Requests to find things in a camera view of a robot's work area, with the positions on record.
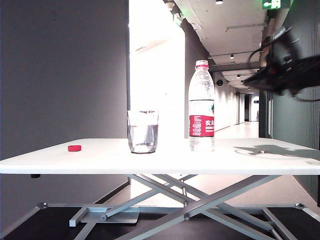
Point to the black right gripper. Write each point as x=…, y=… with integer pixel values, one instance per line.
x=285, y=72

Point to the clear red-label water bottle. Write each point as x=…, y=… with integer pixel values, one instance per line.
x=201, y=112

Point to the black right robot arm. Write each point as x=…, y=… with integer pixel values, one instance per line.
x=311, y=71

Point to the red bottle cap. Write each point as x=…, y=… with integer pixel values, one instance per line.
x=74, y=148

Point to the green exit sign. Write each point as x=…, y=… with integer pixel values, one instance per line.
x=277, y=4

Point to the round ceiling spotlight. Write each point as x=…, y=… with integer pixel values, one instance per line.
x=219, y=2

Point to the clear faceted drinking glass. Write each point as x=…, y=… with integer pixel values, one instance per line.
x=143, y=132

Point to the black base panel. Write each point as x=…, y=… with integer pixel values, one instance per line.
x=160, y=225

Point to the black knob under table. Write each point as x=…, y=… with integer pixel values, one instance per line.
x=35, y=176

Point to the round black wall device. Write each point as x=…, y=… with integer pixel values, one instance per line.
x=220, y=82

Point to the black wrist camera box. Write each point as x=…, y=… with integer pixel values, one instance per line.
x=286, y=43

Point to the grey metal scissor table frame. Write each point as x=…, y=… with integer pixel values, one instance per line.
x=180, y=200

